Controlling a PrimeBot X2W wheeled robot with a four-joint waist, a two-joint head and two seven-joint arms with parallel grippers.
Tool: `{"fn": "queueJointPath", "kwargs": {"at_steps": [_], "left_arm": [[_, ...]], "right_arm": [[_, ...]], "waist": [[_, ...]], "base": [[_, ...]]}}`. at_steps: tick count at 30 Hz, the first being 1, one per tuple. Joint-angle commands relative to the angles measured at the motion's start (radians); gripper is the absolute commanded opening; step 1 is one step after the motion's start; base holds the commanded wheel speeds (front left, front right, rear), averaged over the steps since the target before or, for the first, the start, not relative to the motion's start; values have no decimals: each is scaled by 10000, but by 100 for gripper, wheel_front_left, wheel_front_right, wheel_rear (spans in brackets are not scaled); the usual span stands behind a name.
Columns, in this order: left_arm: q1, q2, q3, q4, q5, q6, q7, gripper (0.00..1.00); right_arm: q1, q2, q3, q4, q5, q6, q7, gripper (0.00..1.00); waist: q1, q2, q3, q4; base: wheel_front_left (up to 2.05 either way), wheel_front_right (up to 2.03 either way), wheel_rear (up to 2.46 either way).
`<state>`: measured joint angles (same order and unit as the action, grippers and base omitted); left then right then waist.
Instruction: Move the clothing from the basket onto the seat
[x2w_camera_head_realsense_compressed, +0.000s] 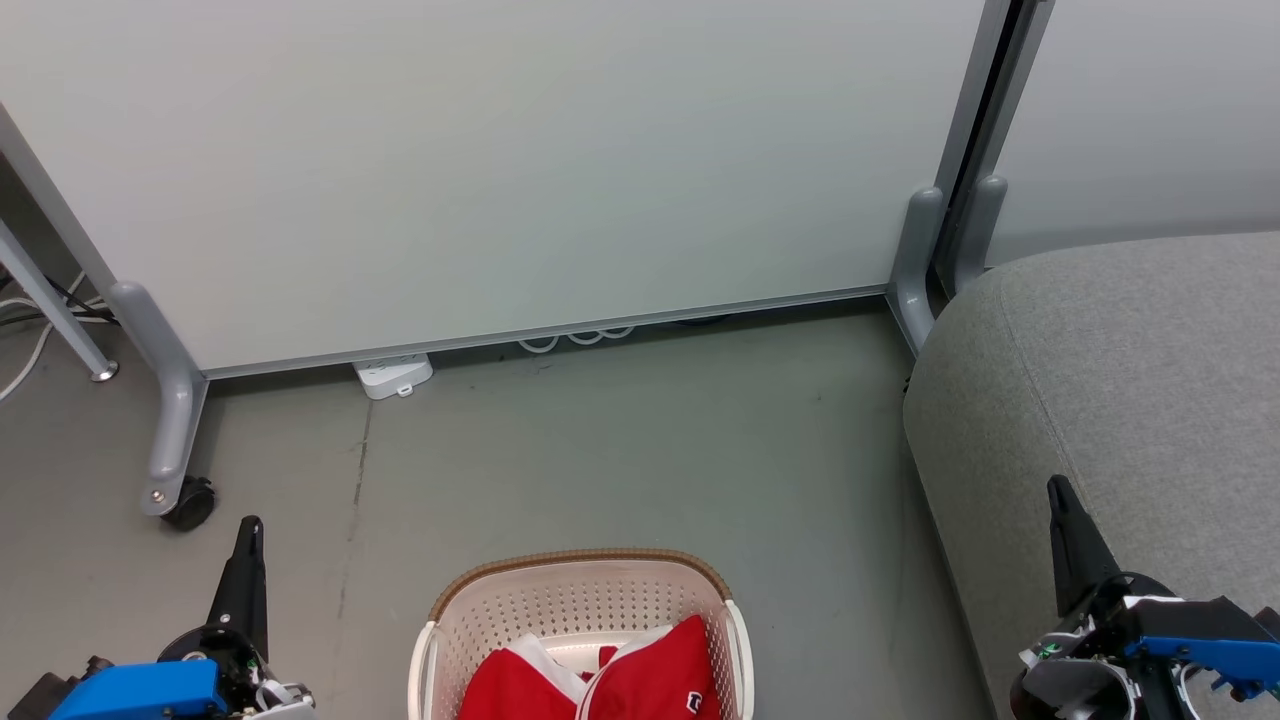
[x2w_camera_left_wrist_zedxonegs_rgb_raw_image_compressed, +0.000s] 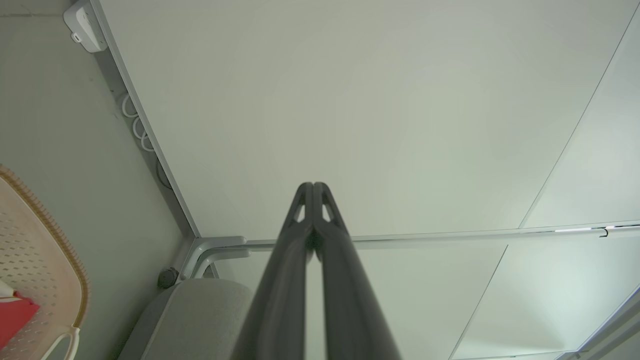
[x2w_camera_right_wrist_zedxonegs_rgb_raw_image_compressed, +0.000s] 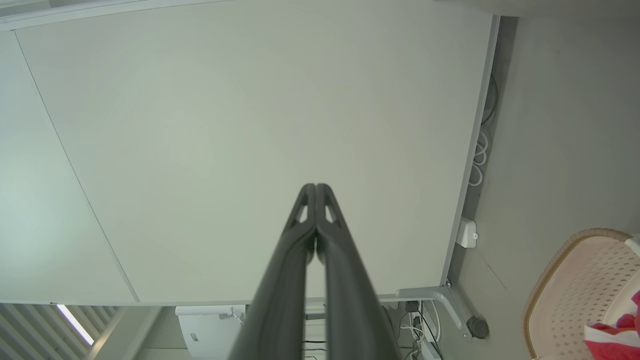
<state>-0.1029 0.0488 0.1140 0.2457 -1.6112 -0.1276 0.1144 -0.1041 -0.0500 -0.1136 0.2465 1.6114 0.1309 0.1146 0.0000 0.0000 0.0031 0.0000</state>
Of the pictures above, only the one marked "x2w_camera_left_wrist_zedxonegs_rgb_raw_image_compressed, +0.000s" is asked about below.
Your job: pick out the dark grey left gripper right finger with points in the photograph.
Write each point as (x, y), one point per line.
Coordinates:
(350, 310)

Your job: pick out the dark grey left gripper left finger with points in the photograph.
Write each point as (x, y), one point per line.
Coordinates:
(280, 300)

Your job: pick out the red and white garment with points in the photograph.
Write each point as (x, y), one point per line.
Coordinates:
(15, 317)

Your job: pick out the black round knob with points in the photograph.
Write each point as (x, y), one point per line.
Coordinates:
(168, 278)

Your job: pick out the beige perforated laundry basket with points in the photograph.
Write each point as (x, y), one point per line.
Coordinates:
(30, 250)

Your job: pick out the grey metal partition frame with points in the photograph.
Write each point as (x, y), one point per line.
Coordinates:
(210, 245)

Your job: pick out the white wall-mounted device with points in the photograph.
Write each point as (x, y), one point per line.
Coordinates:
(86, 27)

